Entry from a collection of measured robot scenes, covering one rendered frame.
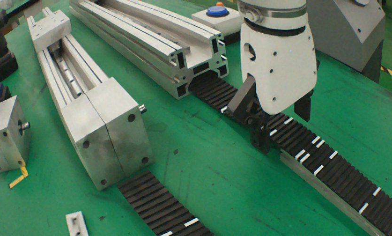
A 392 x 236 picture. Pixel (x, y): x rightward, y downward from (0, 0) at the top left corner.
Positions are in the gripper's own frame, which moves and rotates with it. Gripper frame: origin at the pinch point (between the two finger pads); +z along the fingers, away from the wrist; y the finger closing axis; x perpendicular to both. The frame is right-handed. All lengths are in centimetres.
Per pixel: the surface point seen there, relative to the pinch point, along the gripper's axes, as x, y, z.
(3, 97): 46, -37, -1
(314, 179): -9.0, -1.5, 2.9
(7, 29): 358, -49, 51
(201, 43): 20.8, 2.2, -2.4
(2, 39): 73, -35, -8
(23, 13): 201, -24, 12
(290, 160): -3.6, -1.6, 2.9
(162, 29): 34.2, 2.2, -1.2
